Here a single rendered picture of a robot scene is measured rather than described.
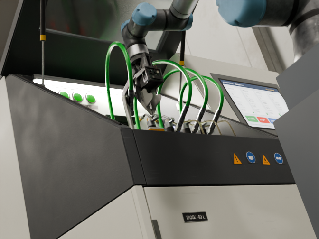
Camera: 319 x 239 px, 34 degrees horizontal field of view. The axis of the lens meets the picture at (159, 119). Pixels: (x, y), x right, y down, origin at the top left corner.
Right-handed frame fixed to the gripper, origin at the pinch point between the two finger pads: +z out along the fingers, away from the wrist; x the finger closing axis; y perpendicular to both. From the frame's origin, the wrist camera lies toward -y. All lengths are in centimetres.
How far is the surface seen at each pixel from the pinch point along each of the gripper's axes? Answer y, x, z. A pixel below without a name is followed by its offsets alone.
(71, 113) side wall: 2.3, -32.6, 4.2
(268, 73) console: -13, 98, -38
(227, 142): 22.4, 6.3, 22.0
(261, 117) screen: -5, 67, -6
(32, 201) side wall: -29.8, -32.6, 19.5
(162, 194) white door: 22, -25, 38
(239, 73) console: -12, 73, -34
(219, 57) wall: -150, 246, -163
